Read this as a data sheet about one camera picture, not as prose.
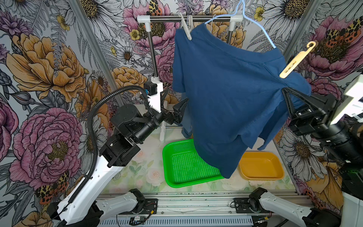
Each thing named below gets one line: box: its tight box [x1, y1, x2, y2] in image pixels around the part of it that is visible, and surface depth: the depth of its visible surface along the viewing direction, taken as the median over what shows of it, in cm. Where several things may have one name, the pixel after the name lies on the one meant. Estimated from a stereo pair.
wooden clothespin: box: [279, 41, 316, 79], surface depth 29 cm
